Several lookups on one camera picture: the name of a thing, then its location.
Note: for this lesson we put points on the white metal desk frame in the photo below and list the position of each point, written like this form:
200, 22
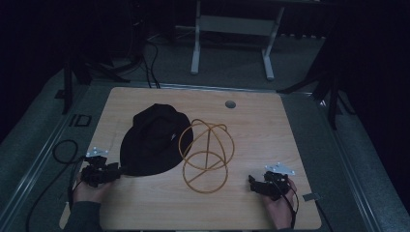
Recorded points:
233, 29

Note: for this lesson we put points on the grey table grommet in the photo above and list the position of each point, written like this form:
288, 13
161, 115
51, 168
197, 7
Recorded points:
230, 104

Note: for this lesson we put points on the black bucket hat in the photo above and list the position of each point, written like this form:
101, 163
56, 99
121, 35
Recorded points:
151, 145

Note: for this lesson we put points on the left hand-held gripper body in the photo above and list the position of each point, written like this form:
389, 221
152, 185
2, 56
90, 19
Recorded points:
97, 169

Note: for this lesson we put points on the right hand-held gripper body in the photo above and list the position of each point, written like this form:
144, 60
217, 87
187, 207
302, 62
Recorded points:
274, 182

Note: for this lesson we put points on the black tripod stand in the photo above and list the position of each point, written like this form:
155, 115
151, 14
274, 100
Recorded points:
325, 87
83, 74

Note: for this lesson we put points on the grey tape strip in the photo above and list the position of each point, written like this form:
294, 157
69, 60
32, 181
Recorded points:
311, 197

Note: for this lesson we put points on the person's right hand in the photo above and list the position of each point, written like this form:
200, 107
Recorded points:
281, 208

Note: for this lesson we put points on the person's left hand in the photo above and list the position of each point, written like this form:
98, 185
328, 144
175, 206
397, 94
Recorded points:
88, 192

